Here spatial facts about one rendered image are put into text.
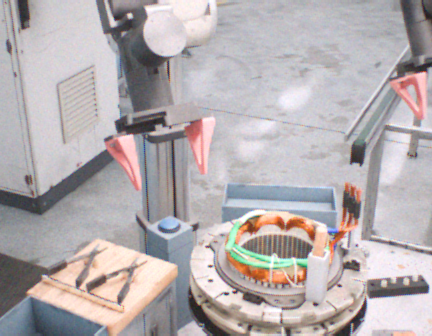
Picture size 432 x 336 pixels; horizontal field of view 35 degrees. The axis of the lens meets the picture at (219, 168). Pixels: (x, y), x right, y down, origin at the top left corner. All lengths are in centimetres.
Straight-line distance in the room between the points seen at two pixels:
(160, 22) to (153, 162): 76
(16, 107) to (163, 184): 184
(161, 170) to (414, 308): 68
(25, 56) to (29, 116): 29
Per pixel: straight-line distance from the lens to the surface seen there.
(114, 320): 118
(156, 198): 162
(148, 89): 91
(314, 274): 113
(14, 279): 315
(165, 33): 85
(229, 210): 147
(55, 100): 350
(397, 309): 169
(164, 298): 131
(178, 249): 146
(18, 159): 351
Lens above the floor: 181
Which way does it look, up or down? 27 degrees down
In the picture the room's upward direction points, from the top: straight up
